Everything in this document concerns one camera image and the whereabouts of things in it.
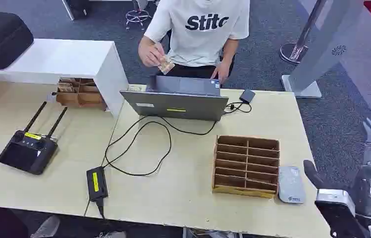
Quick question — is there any grey laptop with blue sticker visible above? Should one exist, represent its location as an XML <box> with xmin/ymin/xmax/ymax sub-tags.
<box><xmin>145</xmin><ymin>75</ymin><xmax>221</xmax><ymax>97</ymax></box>

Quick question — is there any grey kiosk stand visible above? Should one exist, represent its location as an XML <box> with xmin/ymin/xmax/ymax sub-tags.
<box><xmin>281</xmin><ymin>0</ymin><xmax>366</xmax><ymax>99</ymax></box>

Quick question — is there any black remote controller with antennas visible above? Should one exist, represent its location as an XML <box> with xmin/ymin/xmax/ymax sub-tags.
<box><xmin>0</xmin><ymin>101</ymin><xmax>68</xmax><ymax>176</ymax></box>

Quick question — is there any person's right hand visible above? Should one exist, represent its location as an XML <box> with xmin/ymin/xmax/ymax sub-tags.
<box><xmin>138</xmin><ymin>35</ymin><xmax>167</xmax><ymax>67</ymax></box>

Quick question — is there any grey laptop with yellow sticker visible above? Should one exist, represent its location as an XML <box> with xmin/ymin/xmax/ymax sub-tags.
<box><xmin>120</xmin><ymin>90</ymin><xmax>229</xmax><ymax>122</ymax></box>

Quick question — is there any loose card on desk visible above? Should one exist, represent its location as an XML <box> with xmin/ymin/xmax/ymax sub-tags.
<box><xmin>127</xmin><ymin>84</ymin><xmax>147</xmax><ymax>93</ymax></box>

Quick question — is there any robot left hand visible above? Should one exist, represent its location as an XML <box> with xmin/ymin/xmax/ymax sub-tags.
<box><xmin>30</xmin><ymin>215</ymin><xmax>61</xmax><ymax>238</ymax></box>

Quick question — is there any chrome stool base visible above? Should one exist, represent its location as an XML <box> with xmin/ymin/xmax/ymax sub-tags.
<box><xmin>125</xmin><ymin>0</ymin><xmax>153</xmax><ymax>31</ymax></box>

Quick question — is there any person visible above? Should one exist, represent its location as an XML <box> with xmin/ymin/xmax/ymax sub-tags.
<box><xmin>138</xmin><ymin>0</ymin><xmax>251</xmax><ymax>84</ymax></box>

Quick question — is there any black power brick yellow label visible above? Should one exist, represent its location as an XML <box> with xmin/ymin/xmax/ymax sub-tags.
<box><xmin>86</xmin><ymin>166</ymin><xmax>109</xmax><ymax>202</ymax></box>

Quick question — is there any chrome stanchion post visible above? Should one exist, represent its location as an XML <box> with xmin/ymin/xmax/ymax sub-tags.
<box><xmin>279</xmin><ymin>0</ymin><xmax>327</xmax><ymax>65</ymax></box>

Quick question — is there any person's left hand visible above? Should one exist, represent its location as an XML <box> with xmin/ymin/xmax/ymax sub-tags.
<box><xmin>210</xmin><ymin>60</ymin><xmax>231</xmax><ymax>85</ymax></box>

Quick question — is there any white desk shelf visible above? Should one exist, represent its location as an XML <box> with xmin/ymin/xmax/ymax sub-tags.
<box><xmin>0</xmin><ymin>39</ymin><xmax>130</xmax><ymax>118</ymax></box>

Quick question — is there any short black charger cable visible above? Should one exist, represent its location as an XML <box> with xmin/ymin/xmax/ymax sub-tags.
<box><xmin>223</xmin><ymin>101</ymin><xmax>253</xmax><ymax>115</ymax></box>

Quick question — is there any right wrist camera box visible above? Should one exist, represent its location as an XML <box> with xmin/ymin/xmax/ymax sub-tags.
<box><xmin>314</xmin><ymin>188</ymin><xmax>371</xmax><ymax>238</ymax></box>

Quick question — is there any dark cabinet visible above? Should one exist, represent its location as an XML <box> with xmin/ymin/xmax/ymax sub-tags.
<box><xmin>61</xmin><ymin>0</ymin><xmax>91</xmax><ymax>21</ymax></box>

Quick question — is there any grey card reader device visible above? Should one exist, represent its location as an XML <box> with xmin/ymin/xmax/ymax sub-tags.
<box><xmin>277</xmin><ymin>166</ymin><xmax>306</xmax><ymax>205</ymax></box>

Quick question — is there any long black power cable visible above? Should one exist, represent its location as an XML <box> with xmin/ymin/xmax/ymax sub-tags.
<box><xmin>104</xmin><ymin>115</ymin><xmax>218</xmax><ymax>177</ymax></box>

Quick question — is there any wooden card box with cards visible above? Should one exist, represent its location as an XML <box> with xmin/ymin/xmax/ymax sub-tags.
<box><xmin>55</xmin><ymin>77</ymin><xmax>107</xmax><ymax>111</ymax></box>

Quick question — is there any small black charger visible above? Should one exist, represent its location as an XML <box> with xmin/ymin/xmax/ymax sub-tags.
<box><xmin>239</xmin><ymin>89</ymin><xmax>257</xmax><ymax>105</ymax></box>

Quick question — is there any empty wooden slotted card box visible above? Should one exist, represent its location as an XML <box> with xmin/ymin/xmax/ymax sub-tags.
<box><xmin>212</xmin><ymin>135</ymin><xmax>281</xmax><ymax>199</ymax></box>

